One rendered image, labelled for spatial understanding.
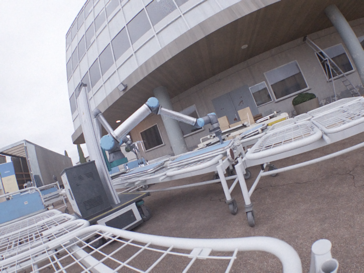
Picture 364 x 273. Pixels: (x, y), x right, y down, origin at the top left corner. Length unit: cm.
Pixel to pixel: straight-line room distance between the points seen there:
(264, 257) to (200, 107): 767
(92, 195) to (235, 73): 725
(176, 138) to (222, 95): 306
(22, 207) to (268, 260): 204
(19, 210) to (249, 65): 812
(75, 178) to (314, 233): 184
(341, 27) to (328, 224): 623
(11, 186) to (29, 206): 972
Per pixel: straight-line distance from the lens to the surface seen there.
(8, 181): 1170
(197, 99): 823
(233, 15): 486
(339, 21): 678
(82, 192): 164
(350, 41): 661
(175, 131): 639
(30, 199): 195
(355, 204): 122
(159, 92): 677
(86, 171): 166
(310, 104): 620
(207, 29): 489
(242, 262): 97
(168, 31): 615
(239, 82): 764
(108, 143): 159
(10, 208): 196
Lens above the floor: 70
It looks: 3 degrees up
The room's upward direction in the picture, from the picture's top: 19 degrees counter-clockwise
